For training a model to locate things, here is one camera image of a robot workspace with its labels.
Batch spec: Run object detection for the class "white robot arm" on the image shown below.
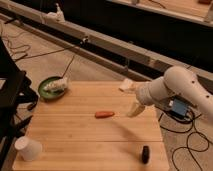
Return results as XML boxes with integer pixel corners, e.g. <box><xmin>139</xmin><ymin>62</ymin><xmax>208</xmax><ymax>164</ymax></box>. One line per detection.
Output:
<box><xmin>127</xmin><ymin>66</ymin><xmax>213</xmax><ymax>122</ymax></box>

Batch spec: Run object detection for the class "black eraser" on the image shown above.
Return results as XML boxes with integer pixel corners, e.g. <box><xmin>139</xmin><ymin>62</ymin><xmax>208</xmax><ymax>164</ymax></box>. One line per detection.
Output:
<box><xmin>141</xmin><ymin>146</ymin><xmax>150</xmax><ymax>164</ymax></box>

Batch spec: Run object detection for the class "white sponge block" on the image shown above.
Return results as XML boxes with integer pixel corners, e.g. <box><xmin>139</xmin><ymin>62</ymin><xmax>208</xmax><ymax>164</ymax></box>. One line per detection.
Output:
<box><xmin>119</xmin><ymin>79</ymin><xmax>134</xmax><ymax>92</ymax></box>

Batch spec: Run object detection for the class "orange carrot toy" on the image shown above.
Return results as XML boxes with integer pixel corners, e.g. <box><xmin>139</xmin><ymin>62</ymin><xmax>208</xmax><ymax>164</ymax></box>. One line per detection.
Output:
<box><xmin>95</xmin><ymin>111</ymin><xmax>115</xmax><ymax>119</ymax></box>

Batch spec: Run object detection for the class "blue electronics box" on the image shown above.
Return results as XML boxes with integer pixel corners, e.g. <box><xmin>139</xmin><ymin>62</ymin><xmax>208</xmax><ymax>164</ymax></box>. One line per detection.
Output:
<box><xmin>169</xmin><ymin>99</ymin><xmax>188</xmax><ymax>119</ymax></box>

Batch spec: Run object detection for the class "white toy on plate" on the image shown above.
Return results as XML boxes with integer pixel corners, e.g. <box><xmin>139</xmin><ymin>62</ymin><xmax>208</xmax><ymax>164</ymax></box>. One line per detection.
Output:
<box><xmin>44</xmin><ymin>77</ymin><xmax>68</xmax><ymax>92</ymax></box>

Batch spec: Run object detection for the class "green plate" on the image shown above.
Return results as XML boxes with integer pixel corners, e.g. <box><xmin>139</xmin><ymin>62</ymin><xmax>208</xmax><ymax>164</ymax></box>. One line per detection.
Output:
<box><xmin>38</xmin><ymin>76</ymin><xmax>66</xmax><ymax>101</ymax></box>

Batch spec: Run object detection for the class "white object on rail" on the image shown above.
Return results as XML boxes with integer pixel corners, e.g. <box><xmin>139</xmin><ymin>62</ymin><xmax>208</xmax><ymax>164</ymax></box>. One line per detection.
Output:
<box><xmin>46</xmin><ymin>3</ymin><xmax>65</xmax><ymax>22</ymax></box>

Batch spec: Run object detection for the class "black chair frame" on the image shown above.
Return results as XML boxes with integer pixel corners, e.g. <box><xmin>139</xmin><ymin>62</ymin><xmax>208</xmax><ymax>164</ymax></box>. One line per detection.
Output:
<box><xmin>0</xmin><ymin>37</ymin><xmax>38</xmax><ymax>168</ymax></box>

